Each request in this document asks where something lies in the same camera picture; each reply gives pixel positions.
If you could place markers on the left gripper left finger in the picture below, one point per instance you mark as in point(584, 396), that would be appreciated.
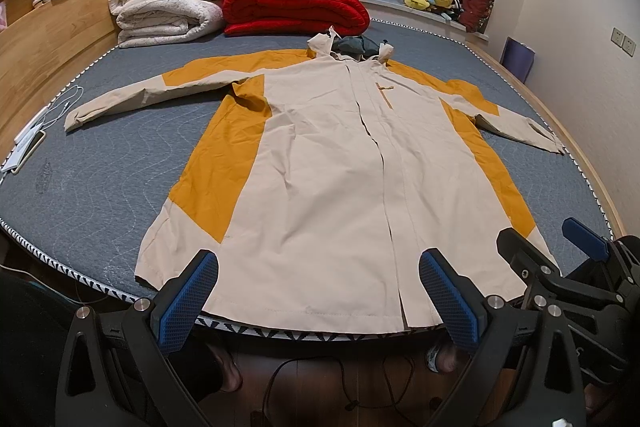
point(181, 299)

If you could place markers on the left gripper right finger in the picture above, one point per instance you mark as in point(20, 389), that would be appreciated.
point(456, 299)

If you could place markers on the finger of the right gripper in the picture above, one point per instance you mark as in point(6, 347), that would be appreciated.
point(590, 243)
point(585, 286)

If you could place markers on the beige and orange coat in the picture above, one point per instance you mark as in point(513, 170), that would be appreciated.
point(320, 181)

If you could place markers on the purple box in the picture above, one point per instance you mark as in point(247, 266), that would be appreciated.
point(517, 58)

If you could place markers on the white phone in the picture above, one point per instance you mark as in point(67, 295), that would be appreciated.
point(22, 141)

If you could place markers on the dark red cushion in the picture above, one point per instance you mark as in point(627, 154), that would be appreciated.
point(475, 14)

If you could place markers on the cream folded blanket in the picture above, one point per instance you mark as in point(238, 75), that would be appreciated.
point(155, 22)

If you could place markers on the red folded blanket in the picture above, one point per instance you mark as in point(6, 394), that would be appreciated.
point(294, 17)

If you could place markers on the wall sockets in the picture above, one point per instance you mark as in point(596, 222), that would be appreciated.
point(624, 42)

